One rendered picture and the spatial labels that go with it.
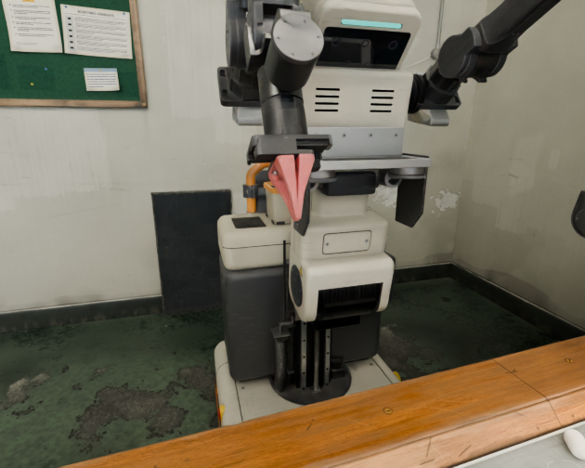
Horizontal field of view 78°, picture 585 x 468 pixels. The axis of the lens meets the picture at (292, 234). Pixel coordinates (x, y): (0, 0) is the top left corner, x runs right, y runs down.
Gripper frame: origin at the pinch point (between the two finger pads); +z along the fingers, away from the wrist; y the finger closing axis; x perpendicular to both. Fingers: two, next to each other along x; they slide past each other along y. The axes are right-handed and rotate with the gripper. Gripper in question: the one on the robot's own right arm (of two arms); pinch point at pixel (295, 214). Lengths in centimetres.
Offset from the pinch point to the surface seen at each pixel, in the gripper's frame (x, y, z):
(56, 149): 154, -79, -78
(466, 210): 168, 173, -34
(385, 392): 3.8, 10.2, 24.1
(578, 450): -7.2, 27.1, 30.9
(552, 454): -5.4, 25.3, 31.5
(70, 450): 112, -62, 55
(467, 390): 1.5, 20.9, 25.2
